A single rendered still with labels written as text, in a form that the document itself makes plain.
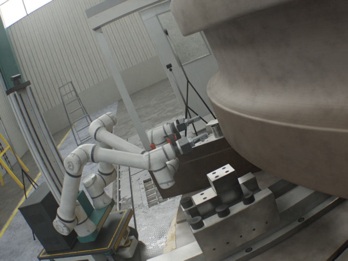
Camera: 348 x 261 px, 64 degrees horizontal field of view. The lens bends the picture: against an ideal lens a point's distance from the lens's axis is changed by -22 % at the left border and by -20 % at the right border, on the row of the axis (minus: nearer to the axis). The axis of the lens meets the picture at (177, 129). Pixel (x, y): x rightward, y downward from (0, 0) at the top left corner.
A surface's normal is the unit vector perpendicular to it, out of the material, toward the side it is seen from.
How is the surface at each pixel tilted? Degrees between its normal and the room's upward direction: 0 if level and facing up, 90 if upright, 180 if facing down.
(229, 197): 90
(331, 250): 0
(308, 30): 90
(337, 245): 0
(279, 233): 0
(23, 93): 90
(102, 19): 90
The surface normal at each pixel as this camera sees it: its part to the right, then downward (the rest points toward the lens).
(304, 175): -0.84, 0.45
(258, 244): -0.39, -0.89
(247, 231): 0.16, 0.19
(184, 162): -0.20, 0.33
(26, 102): 0.91, -0.33
